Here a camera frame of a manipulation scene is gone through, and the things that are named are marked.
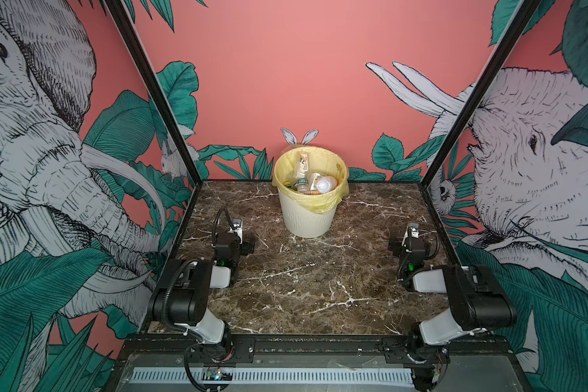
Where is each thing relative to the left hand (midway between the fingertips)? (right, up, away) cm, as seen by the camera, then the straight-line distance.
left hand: (238, 228), depth 95 cm
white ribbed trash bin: (+24, +3, -4) cm, 25 cm away
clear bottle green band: (+25, +21, -6) cm, 33 cm away
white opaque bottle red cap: (+33, +16, -18) cm, 41 cm away
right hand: (+66, -1, -1) cm, 66 cm away
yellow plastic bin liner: (+33, +27, -1) cm, 42 cm away
